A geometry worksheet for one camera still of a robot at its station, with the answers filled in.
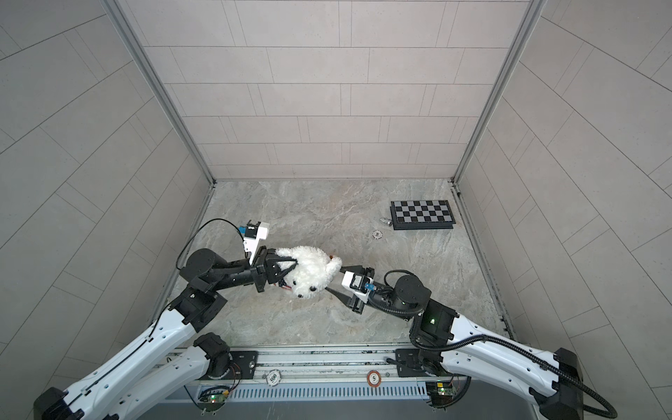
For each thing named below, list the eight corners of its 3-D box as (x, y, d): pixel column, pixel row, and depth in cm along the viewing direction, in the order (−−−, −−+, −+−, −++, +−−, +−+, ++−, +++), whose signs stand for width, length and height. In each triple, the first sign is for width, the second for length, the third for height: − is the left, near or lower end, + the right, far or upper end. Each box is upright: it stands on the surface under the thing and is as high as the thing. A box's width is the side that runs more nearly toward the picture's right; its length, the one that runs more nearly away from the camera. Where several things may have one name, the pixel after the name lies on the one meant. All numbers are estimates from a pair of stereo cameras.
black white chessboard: (392, 230, 103) (394, 224, 99) (389, 205, 110) (391, 199, 107) (453, 230, 103) (456, 224, 100) (445, 205, 110) (448, 199, 107)
